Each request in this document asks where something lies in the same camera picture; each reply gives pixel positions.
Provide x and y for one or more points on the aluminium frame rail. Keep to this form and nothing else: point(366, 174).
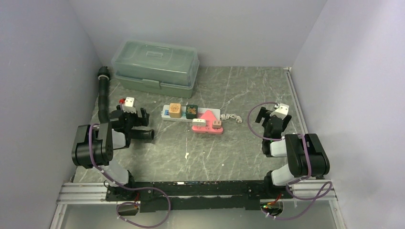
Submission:
point(205, 161)

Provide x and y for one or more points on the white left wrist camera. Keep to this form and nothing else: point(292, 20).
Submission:
point(127, 105)

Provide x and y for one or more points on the small pink cube adapter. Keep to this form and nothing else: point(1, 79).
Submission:
point(216, 124)

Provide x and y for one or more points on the tan cube plug adapter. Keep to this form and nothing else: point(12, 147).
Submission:
point(175, 110)

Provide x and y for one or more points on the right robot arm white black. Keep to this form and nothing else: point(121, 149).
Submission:
point(305, 154)

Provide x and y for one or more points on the pink triangular power strip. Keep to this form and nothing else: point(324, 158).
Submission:
point(209, 117)

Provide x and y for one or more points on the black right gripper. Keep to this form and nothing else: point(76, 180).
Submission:
point(261, 114)

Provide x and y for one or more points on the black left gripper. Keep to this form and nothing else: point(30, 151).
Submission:
point(144, 117)

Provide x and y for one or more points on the white square adapter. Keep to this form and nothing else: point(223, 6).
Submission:
point(197, 122)

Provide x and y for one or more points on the translucent green plastic box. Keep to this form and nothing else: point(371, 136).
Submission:
point(157, 68)

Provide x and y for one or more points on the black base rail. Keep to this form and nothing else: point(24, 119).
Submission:
point(194, 195)

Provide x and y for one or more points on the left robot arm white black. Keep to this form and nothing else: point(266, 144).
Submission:
point(94, 145)

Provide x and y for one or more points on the dark green cube adapter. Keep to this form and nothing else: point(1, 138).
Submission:
point(191, 111)

